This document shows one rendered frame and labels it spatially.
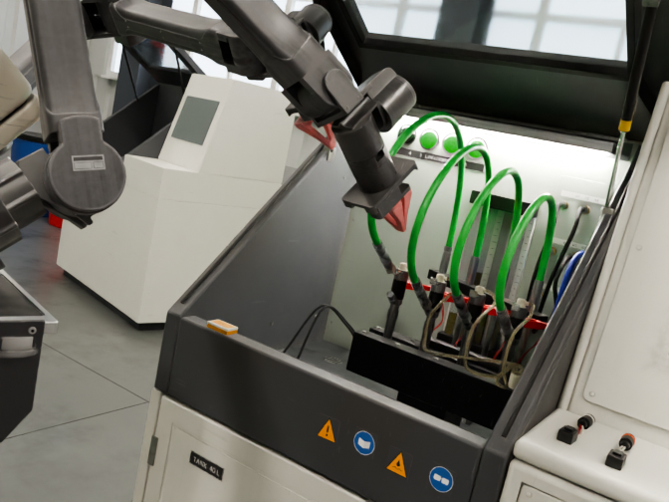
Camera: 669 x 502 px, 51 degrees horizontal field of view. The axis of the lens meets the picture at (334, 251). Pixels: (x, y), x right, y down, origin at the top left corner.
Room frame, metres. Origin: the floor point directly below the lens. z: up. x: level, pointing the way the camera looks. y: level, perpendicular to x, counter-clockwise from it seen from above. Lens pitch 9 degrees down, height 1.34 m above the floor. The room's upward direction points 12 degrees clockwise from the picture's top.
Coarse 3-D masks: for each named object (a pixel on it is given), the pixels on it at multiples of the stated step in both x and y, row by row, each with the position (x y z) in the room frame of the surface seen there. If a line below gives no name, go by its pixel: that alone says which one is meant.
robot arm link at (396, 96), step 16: (336, 80) 0.90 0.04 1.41; (368, 80) 0.97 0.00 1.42; (384, 80) 0.96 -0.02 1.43; (400, 80) 0.97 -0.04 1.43; (336, 96) 0.89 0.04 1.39; (352, 96) 0.91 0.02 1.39; (368, 96) 0.95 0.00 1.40; (384, 96) 0.95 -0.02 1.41; (400, 96) 0.96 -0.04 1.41; (336, 112) 0.92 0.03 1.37; (384, 112) 0.95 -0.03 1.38; (400, 112) 0.96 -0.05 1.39; (384, 128) 0.97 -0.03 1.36
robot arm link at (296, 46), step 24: (216, 0) 0.87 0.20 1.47; (240, 0) 0.87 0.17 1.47; (264, 0) 0.88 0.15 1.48; (240, 24) 0.88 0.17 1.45; (264, 24) 0.88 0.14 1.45; (288, 24) 0.89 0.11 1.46; (264, 48) 0.89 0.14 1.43; (288, 48) 0.88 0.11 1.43; (312, 48) 0.90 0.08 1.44; (288, 72) 0.89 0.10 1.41; (312, 72) 0.89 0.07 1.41; (288, 96) 0.93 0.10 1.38; (312, 96) 0.90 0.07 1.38
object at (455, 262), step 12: (504, 168) 1.24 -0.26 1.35; (492, 180) 1.19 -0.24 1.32; (516, 180) 1.30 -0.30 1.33; (480, 192) 1.17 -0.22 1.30; (516, 192) 1.32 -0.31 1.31; (480, 204) 1.16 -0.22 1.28; (516, 204) 1.34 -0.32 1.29; (468, 216) 1.14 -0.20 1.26; (516, 216) 1.34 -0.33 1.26; (468, 228) 1.13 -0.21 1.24; (456, 252) 1.12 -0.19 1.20; (456, 264) 1.12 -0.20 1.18; (456, 276) 1.13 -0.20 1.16; (456, 288) 1.14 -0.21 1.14; (456, 300) 1.16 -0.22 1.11; (468, 312) 1.21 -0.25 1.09
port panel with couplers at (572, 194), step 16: (560, 176) 1.48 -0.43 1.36; (560, 192) 1.48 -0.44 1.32; (576, 192) 1.46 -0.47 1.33; (592, 192) 1.45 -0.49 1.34; (560, 208) 1.45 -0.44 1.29; (576, 208) 1.46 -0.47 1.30; (592, 208) 1.44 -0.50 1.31; (560, 224) 1.47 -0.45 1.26; (592, 224) 1.44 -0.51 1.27; (544, 240) 1.48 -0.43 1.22; (560, 240) 1.47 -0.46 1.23; (576, 240) 1.45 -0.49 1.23; (544, 288) 1.47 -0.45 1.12
